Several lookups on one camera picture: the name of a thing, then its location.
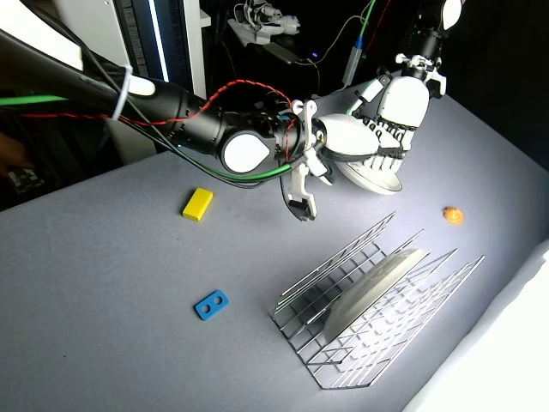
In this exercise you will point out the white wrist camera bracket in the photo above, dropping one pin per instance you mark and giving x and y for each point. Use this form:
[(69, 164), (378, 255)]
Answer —
[(439, 83), (300, 189)]

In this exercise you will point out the white black robot torso column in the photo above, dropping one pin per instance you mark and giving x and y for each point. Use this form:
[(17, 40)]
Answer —
[(98, 21)]

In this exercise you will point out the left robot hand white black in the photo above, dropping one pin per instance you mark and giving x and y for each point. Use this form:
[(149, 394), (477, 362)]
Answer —
[(403, 103)]

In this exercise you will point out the black power adapter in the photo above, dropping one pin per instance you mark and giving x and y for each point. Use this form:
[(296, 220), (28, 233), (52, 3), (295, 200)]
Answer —
[(281, 53)]

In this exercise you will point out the grey adapter blue plug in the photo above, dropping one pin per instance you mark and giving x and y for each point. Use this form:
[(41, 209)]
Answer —
[(354, 64)]

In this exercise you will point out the blue block two holes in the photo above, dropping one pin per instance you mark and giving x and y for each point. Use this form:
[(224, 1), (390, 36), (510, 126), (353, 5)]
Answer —
[(211, 305)]

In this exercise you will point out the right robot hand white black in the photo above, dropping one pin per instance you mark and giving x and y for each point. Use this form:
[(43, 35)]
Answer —
[(347, 137)]

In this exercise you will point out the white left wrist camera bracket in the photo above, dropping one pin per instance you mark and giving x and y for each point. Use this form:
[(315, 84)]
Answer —
[(439, 83)]

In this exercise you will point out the grey white spare gripper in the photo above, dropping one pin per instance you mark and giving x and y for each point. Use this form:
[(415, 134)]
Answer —
[(261, 21)]

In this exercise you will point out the yellow rectangular block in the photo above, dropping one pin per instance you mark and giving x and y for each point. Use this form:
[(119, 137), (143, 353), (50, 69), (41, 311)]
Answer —
[(197, 204)]

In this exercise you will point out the white plate black rim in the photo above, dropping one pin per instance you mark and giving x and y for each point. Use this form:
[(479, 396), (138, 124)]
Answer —
[(369, 292), (377, 184)]

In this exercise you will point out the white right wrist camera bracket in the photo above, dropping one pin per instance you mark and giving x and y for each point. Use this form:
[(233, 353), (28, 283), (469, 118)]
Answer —
[(300, 189)]

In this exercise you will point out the person bare hand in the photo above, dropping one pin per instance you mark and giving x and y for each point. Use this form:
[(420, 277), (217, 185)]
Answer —
[(10, 150)]

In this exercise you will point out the orange toy croissant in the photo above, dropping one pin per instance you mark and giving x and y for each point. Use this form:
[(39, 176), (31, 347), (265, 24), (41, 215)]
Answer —
[(454, 216)]

